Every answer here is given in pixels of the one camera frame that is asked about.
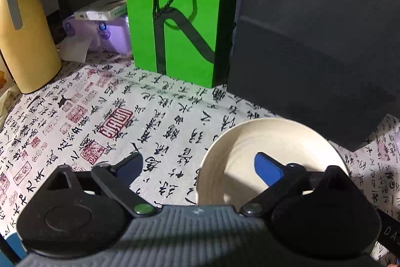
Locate cream plate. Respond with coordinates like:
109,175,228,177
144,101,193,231
196,118,348,209

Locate calligraphy print tablecloth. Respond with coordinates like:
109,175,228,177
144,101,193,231
1,53,399,236

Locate blue bowl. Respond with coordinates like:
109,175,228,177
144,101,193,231
0,232,27,267

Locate white rubber glove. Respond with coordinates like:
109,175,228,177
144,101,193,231
0,81,20,127

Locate purple tissue pack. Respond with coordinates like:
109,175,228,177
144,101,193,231
58,16,132,62

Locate black paper bag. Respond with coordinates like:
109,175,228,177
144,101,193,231
228,0,399,151

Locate yellow snack box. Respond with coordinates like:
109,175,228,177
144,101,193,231
0,62,8,89

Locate yellow thermos jug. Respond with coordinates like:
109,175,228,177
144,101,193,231
1,0,62,94

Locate small white box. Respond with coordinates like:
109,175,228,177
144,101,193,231
74,0,128,21

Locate green paper bag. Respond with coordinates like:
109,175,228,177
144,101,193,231
127,0,237,87

